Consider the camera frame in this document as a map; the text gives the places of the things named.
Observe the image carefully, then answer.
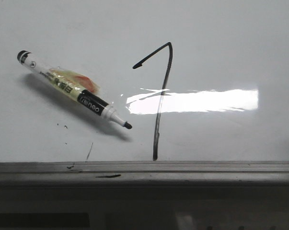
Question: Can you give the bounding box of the black white whiteboard marker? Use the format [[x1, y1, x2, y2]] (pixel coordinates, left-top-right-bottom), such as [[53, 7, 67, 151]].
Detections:
[[17, 50, 132, 129]]

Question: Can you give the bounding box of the orange magnet taped to marker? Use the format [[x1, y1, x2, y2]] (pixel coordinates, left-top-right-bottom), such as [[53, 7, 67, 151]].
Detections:
[[50, 68, 100, 94]]

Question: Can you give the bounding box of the white whiteboard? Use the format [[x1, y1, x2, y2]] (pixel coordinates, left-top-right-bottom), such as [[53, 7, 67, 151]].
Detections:
[[0, 0, 289, 162]]

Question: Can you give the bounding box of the grey aluminium whiteboard frame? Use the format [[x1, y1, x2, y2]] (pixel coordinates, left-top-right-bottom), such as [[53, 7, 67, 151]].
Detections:
[[0, 161, 289, 188]]

